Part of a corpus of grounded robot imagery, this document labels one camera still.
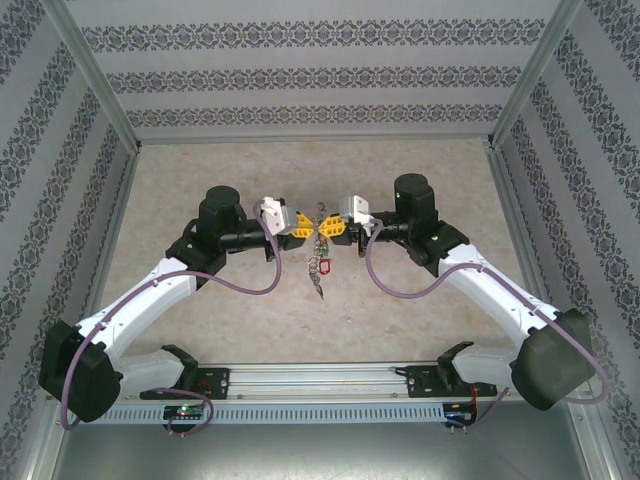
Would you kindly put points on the red key tag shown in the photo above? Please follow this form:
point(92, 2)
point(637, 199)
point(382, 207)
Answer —
point(325, 266)

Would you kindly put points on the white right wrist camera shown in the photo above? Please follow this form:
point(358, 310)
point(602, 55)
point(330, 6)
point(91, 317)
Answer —
point(355, 209)

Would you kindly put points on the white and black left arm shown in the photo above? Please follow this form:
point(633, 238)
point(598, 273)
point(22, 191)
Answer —
point(145, 305)

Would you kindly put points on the aluminium rear frame rail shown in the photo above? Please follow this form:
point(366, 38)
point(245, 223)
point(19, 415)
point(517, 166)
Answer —
point(350, 137)

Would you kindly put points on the grey metal sheet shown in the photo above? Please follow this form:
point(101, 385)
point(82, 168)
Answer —
point(320, 455)

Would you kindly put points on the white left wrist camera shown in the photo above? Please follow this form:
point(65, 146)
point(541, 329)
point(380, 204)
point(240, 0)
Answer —
point(277, 215)

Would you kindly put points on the black mount plate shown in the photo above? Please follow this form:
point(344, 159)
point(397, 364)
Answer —
point(217, 385)
point(420, 382)

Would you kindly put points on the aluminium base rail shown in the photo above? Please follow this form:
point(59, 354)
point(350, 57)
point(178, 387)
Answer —
point(320, 380)

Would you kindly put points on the aluminium frame post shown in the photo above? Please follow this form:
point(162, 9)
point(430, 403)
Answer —
point(90, 65)
point(535, 65)

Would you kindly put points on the small circuit board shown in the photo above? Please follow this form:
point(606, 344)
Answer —
point(185, 411)
point(457, 417)

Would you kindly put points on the metal key plate with rings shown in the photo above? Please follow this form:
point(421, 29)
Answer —
point(317, 260)

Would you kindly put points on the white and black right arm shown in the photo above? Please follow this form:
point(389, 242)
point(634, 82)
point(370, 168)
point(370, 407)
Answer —
point(495, 295)

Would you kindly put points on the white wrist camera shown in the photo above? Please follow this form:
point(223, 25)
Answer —
point(355, 209)
point(277, 215)

